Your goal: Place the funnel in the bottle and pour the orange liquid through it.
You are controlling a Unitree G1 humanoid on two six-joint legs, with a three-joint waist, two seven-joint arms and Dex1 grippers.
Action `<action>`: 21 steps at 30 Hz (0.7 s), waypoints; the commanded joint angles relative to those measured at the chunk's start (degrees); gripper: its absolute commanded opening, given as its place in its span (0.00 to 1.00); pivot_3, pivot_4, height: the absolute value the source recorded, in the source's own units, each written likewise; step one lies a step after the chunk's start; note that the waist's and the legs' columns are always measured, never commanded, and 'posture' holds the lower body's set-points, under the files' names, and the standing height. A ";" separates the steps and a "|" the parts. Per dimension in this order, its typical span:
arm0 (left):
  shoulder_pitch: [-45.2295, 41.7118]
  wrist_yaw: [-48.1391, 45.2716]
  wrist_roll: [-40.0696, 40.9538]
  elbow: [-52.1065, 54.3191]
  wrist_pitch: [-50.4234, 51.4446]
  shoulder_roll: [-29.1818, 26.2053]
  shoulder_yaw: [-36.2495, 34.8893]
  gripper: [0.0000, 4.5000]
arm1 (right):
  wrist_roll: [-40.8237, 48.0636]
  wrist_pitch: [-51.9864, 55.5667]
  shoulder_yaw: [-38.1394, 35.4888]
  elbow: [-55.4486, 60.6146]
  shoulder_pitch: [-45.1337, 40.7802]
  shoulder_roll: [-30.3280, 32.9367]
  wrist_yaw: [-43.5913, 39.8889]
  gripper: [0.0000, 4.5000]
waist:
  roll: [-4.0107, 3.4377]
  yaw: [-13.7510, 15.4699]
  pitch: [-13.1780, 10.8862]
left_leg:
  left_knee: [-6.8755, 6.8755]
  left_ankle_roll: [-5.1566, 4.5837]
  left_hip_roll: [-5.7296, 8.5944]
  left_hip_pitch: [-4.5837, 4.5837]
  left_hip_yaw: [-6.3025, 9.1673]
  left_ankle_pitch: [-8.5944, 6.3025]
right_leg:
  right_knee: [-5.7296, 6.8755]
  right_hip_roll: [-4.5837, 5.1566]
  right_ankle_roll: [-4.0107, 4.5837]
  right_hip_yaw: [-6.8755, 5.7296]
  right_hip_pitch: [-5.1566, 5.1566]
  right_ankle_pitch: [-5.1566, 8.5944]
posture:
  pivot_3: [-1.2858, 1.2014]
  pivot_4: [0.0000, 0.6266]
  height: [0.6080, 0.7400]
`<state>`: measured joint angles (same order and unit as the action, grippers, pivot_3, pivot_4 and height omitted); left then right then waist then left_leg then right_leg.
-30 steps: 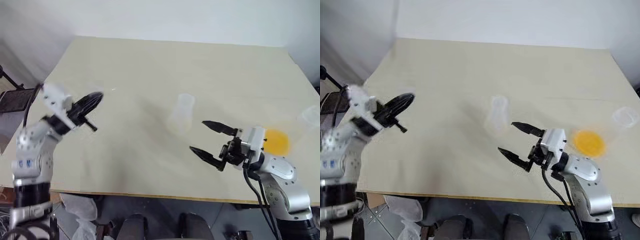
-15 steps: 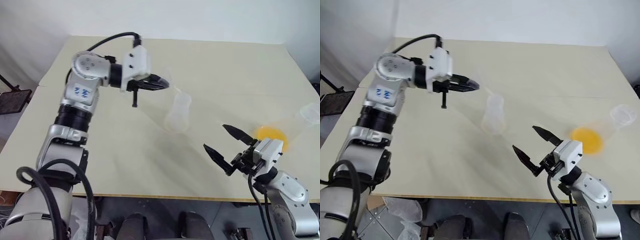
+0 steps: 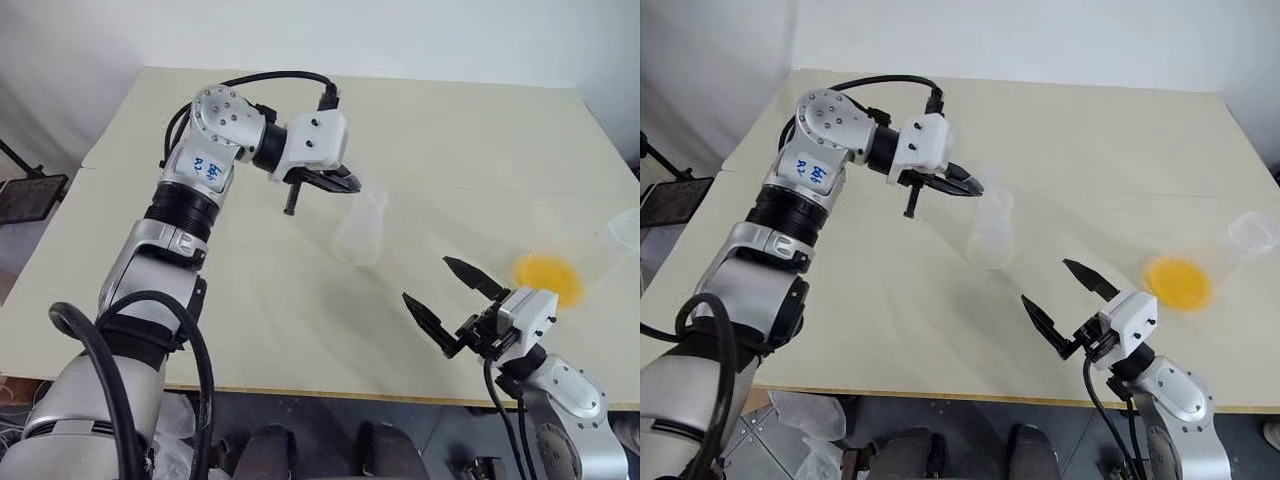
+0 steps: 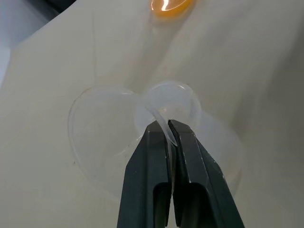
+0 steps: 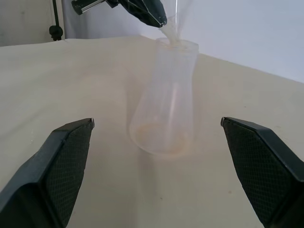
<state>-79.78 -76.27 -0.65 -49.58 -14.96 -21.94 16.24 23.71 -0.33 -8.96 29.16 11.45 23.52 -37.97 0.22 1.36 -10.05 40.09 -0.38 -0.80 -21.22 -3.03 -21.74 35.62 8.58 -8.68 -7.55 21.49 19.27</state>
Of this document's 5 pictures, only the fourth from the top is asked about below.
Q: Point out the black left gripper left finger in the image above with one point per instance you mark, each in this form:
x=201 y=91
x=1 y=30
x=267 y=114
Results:
x=140 y=171

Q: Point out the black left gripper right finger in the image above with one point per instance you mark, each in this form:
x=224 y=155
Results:
x=202 y=180

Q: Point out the clear plastic cup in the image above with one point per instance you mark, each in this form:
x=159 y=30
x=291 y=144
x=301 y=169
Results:
x=102 y=133

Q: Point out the clear bottle with orange liquid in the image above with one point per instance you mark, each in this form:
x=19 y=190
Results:
x=166 y=12

